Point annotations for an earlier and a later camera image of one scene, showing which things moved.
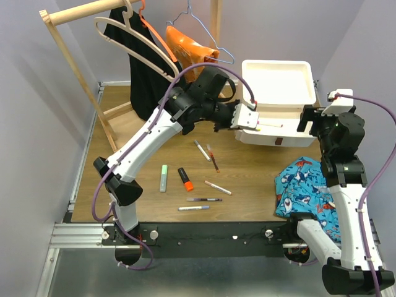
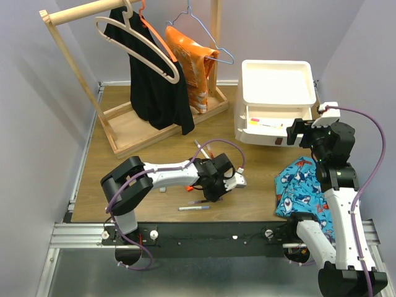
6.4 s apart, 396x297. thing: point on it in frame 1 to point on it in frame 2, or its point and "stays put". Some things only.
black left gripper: (232, 106) to (216, 197)
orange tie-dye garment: (188, 53) stays put
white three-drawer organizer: (279, 90) stays put
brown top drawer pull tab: (278, 141) stays put
